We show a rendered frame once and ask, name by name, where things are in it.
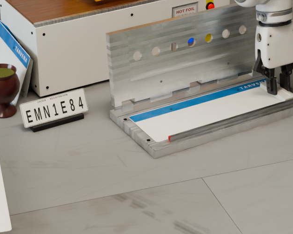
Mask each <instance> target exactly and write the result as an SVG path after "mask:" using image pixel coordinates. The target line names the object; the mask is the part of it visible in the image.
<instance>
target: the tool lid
mask: <svg viewBox="0 0 293 234"><path fill-rule="evenodd" d="M258 24H259V20H257V19H256V6H252V7H243V6H240V5H238V4H237V3H234V4H230V5H226V6H220V7H216V8H212V9H208V10H204V11H200V12H195V13H190V14H186V15H182V16H178V17H174V18H169V19H164V20H160V21H156V22H152V23H148V24H143V25H140V26H134V27H130V28H126V29H122V30H117V31H114V32H108V33H106V43H107V59H108V70H109V81H110V92H111V103H112V106H114V107H118V106H122V101H126V100H129V99H131V100H133V101H134V102H137V101H140V100H143V99H147V98H150V101H149V102H150V103H151V102H154V101H158V100H162V99H165V98H169V97H172V95H173V94H172V92H173V91H176V90H180V89H184V88H187V87H190V83H192V82H195V81H198V82H200V83H205V82H209V81H212V80H217V83H216V84H219V83H223V82H226V81H229V80H233V79H237V78H238V73H241V72H246V71H249V70H252V69H253V65H255V62H256V58H255V36H256V28H257V25H258ZM242 25H243V26H244V27H245V29H244V32H243V33H239V28H240V27H241V26H242ZM226 29H227V30H228V35H227V36H226V37H223V36H222V33H223V31H224V30H226ZM209 33H210V34H211V39H210V40H209V41H208V42H206V40H205V37H206V35H207V34H209ZM190 38H193V39H194V43H193V45H191V46H189V45H188V41H189V39H190ZM173 42H175V43H176V48H175V49H174V50H173V51H171V50H170V45H171V44H172V43H173ZM154 47H158V49H159V51H158V53H157V54H156V55H153V54H152V49H153V48H154ZM137 51H139V52H140V57H139V58H138V59H136V60H135V59H134V58H133V55H134V53H135V52H137Z"/></svg>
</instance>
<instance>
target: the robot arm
mask: <svg viewBox="0 0 293 234"><path fill-rule="evenodd" d="M234 1H235V2H236V3H237V4H238V5H240V6H242V7H253V6H256V19H257V20H259V24H258V25H257V28H256V36H255V58H256V62H255V65H254V68H253V70H254V71H255V72H258V73H260V74H262V75H263V76H264V77H265V78H266V89H267V93H269V94H272V95H277V80H276V79H274V70H275V68H276V67H279V66H280V67H281V72H282V73H280V87H282V88H283V89H285V90H287V91H290V75H291V74H292V70H293V20H292V18H293V3H292V0H234ZM262 65H264V68H263V69H262Z"/></svg>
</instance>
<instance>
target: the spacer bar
mask: <svg viewBox="0 0 293 234"><path fill-rule="evenodd" d="M260 88H262V89H263V90H265V91H267V89H266V82H263V83H261V84H260ZM273 96H274V97H276V98H277V99H279V100H280V101H282V102H283V101H286V100H289V99H292V98H293V94H291V93H290V92H288V91H287V90H285V89H283V88H282V87H280V86H279V85H277V95H273Z"/></svg>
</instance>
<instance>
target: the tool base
mask: <svg viewBox="0 0 293 234"><path fill-rule="evenodd" d="M253 68H254V66H253ZM263 78H265V77H264V76H263V75H262V74H260V73H258V72H255V71H254V70H253V69H252V70H249V71H245V72H241V73H238V78H237V79H233V80H229V81H226V82H223V83H219V84H216V83H217V80H212V81H209V82H205V83H202V84H198V83H197V82H193V83H190V87H187V88H184V89H180V90H177V91H173V92H172V94H173V95H172V97H168V98H165V99H162V100H158V101H154V102H151V103H150V102H149V101H150V98H147V99H143V100H140V101H137V102H133V103H132V102H131V101H130V100H127V101H124V102H122V106H118V107H115V108H114V110H110V118H111V119H112V120H113V121H114V122H115V123H116V124H117V125H118V126H120V127H121V128H122V129H123V130H124V131H125V132H126V133H127V134H128V135H129V136H130V137H131V138H132V139H133V140H135V141H136V142H137V143H138V144H139V145H140V146H141V147H142V148H143V149H144V150H145V151H147V152H148V153H149V154H150V155H151V156H152V157H153V158H154V159H156V158H159V157H163V156H166V155H169V154H172V153H175V152H179V151H182V150H186V149H188V148H191V147H195V146H198V145H201V144H204V143H207V142H211V141H214V140H217V139H220V138H223V137H227V136H230V135H233V134H236V133H239V132H243V131H246V130H249V129H252V128H255V127H259V126H262V125H265V124H268V123H271V122H275V121H278V120H281V119H284V118H287V117H291V116H293V104H289V105H286V106H282V107H279V108H276V109H273V110H269V111H266V112H263V113H260V114H256V115H253V116H250V117H246V118H243V119H240V120H237V121H233V122H230V123H227V124H224V125H220V126H217V127H214V128H210V129H207V130H204V131H200V132H197V133H194V134H191V135H188V136H184V137H181V138H177V139H174V140H171V141H170V140H168V139H167V140H164V141H161V142H158V143H157V142H155V141H154V140H153V139H152V138H151V137H150V136H148V135H147V134H146V133H145V132H144V131H143V130H142V129H140V128H139V127H138V126H137V125H136V124H135V123H134V122H133V121H131V120H130V119H129V116H133V115H136V114H140V113H143V112H147V111H151V110H154V109H157V108H161V107H164V106H168V105H171V104H175V103H179V102H182V101H186V100H189V99H192V98H197V97H200V96H204V95H207V94H210V93H214V92H217V91H221V90H224V89H228V88H231V87H235V86H238V85H242V84H246V83H249V82H252V81H256V80H259V79H263ZM124 118H126V119H127V120H123V119H124ZM147 139H150V141H147Z"/></svg>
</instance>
